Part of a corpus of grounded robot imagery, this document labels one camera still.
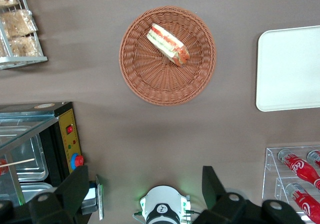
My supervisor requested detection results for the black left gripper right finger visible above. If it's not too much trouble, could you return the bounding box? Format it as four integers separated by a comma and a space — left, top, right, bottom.
192, 166, 261, 224

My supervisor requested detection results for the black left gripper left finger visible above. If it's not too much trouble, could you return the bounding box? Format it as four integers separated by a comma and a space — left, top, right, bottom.
28, 166, 90, 224

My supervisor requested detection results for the triangle sandwich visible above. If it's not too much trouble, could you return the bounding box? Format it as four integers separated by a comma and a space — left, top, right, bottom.
146, 23, 191, 68

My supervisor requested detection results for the large round brown wicker basket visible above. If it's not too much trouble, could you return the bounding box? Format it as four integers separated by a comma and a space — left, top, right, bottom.
118, 5, 217, 107

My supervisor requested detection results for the beige rectangular serving tray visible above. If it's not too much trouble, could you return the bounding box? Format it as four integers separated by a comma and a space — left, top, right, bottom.
255, 25, 320, 112

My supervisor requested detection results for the black box with metal plate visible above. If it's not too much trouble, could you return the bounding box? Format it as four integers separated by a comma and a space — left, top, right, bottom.
81, 174, 105, 221

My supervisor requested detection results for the red and blue emergency knob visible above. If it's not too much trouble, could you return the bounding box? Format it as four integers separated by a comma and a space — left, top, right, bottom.
70, 153, 85, 171

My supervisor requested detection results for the steel food pan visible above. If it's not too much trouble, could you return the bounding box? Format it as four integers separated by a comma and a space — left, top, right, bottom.
19, 183, 57, 205
0, 125, 50, 183

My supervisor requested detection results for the black food warmer display cabinet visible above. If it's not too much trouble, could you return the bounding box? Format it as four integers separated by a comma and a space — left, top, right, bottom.
0, 101, 85, 224

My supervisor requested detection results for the sausage on wooden skewer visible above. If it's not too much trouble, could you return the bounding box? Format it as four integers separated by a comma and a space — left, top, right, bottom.
0, 158, 36, 176

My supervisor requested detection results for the clear acrylic bottle rack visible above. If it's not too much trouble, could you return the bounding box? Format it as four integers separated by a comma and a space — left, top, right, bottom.
261, 145, 320, 224

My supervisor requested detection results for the red cola bottle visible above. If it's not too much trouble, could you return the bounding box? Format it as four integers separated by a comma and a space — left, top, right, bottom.
306, 149, 320, 169
284, 182, 320, 224
276, 148, 320, 190

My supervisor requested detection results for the grey wire snack rack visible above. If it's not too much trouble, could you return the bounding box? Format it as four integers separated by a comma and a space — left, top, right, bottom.
0, 0, 49, 70

